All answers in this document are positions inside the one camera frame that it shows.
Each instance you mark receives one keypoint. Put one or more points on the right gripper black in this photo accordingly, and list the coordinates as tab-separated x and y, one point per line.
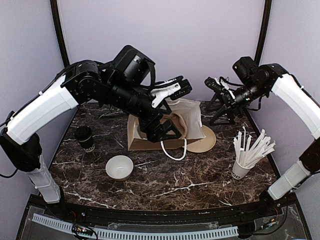
231	108

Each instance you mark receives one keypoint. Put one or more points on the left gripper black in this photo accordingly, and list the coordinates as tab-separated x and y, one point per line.
155	135

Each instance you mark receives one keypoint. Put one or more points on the brown paper bag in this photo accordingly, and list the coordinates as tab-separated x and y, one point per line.
190	112

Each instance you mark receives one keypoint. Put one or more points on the black paper coffee cup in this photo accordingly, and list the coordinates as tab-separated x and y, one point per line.
88	146

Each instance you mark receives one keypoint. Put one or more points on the black plastic cup lid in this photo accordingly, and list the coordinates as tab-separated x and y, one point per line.
82	133

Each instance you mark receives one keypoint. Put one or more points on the brown cardboard cup carrier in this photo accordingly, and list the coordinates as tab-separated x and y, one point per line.
179	123

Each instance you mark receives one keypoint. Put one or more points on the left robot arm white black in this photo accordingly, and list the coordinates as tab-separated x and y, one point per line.
128	82

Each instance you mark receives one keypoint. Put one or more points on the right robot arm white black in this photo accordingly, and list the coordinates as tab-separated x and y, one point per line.
259	81

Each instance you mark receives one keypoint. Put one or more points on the white wrapped straw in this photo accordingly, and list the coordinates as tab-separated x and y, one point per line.
251	152
247	149
241	145
263	148
235	143

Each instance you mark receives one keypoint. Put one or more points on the beige round plate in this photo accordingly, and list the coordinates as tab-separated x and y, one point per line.
205	144

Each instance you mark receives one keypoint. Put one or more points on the white paper cup holder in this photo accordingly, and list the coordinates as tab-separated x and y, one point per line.
238	171

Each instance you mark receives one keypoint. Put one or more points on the white ceramic bowl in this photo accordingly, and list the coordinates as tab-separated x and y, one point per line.
119	167

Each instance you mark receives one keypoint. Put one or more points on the small green circuit board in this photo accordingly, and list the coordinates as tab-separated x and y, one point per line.
79	230

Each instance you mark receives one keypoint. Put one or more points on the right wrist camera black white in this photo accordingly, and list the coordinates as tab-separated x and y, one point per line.
219	86

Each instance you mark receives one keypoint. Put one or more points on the right black frame post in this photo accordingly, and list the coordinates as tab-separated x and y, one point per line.
263	31

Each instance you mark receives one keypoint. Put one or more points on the black frame post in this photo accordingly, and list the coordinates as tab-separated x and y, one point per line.
263	31
59	32

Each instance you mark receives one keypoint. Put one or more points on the black front rail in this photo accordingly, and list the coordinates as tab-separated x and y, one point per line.
238	214

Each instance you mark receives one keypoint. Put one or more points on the left black frame post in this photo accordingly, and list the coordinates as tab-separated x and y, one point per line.
59	32

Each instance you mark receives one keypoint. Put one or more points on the white slotted cable duct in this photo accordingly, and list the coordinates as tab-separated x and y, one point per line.
108	234

